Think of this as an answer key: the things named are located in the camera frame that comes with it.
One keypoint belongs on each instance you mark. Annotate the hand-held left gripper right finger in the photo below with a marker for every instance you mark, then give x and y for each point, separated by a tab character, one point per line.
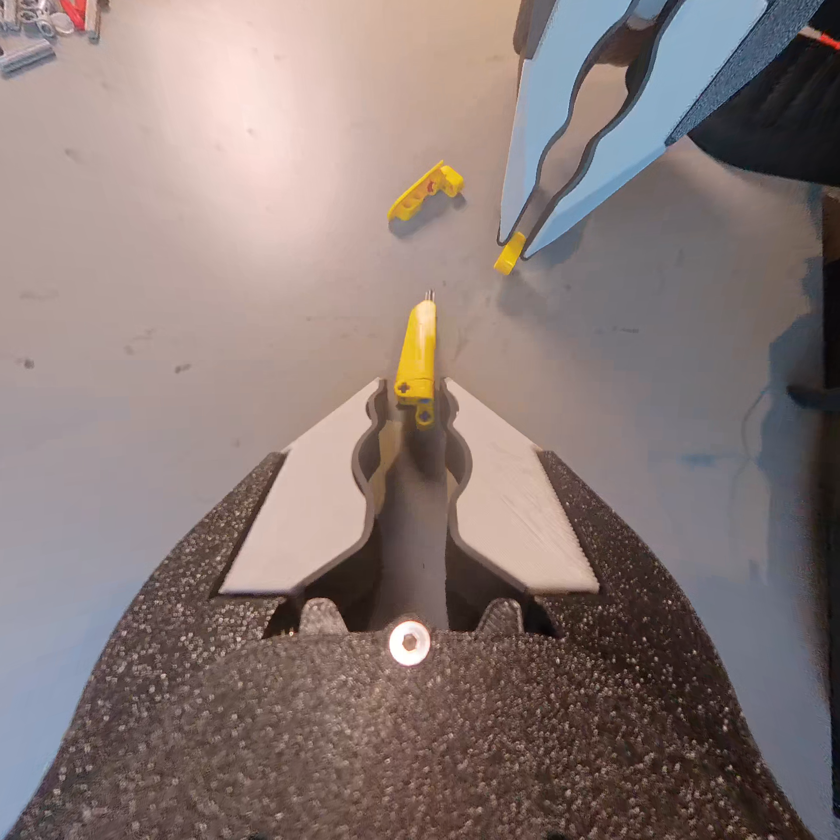
518	518

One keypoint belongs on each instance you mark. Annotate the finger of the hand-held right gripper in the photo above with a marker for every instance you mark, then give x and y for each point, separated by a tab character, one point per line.
544	98
676	85

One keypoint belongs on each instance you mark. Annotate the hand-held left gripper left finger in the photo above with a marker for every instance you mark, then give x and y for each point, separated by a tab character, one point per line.
308	518

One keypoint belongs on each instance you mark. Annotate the small yellow toy beam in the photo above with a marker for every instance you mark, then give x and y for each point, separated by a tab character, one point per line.
506	261

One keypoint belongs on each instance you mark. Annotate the yellow angled toy beam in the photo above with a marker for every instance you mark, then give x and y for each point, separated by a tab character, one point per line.
407	200

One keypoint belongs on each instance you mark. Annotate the yellow toy actuator assembly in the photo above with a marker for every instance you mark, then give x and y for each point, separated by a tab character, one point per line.
420	341

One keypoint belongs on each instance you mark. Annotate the person's right forearm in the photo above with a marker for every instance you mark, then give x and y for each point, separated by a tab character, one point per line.
787	131

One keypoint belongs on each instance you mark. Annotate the grey desk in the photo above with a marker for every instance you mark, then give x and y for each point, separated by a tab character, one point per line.
197	262

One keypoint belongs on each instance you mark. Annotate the pile of small toy parts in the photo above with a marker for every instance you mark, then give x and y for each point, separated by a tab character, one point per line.
33	39

